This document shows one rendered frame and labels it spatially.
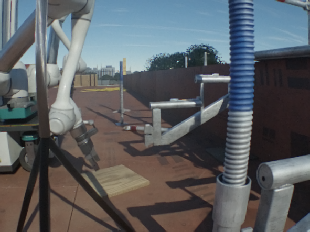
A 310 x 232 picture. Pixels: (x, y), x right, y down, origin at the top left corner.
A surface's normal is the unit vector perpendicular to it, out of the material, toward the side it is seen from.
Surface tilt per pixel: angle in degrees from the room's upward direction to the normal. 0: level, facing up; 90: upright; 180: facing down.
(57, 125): 101
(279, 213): 90
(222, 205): 90
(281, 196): 90
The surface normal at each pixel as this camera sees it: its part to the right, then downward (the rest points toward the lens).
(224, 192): -0.70, 0.12
